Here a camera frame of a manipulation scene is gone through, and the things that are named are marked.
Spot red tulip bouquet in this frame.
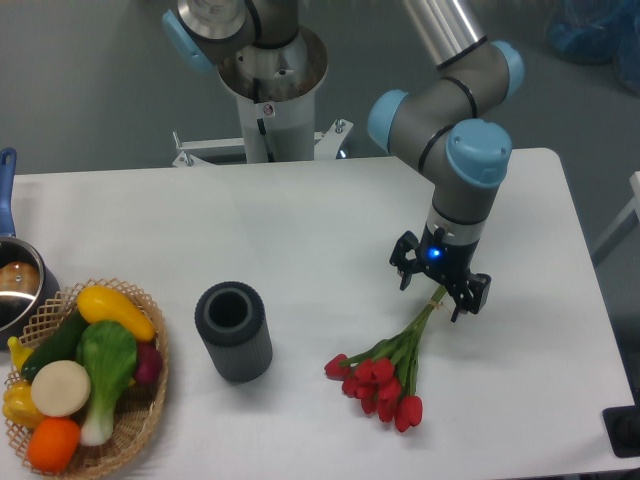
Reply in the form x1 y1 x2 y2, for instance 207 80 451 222
324 286 446 433

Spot blue handled saucepan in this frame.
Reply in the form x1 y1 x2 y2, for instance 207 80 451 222
1 147 59 350

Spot yellow bell pepper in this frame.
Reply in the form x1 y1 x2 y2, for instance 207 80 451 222
2 380 45 429

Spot white furniture frame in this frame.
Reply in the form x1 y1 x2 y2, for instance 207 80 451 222
591 171 639 267

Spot purple red radish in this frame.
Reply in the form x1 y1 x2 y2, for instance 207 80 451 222
133 343 163 385

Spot black device at edge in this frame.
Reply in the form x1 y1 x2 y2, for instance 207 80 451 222
602 405 639 458

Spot yellow squash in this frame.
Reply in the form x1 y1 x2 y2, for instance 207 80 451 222
76 285 156 342

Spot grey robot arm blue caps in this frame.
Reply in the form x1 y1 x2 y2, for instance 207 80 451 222
162 1 524 314

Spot green bok choy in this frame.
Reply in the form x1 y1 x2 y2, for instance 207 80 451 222
76 320 137 447

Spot dark grey ribbed vase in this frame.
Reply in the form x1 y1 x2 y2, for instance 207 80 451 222
194 281 273 383

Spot orange fruit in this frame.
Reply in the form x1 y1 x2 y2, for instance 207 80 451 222
27 417 80 474

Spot dark green cucumber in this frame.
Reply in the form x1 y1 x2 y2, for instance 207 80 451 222
20 309 89 382

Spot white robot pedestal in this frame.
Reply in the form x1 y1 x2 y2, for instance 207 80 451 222
171 25 354 168

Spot black pedestal cable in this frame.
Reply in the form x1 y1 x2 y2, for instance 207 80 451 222
251 77 275 164

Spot blue plastic bag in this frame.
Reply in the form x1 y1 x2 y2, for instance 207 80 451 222
543 1 639 96

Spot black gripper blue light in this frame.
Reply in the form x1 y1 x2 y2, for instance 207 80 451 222
389 223 492 323

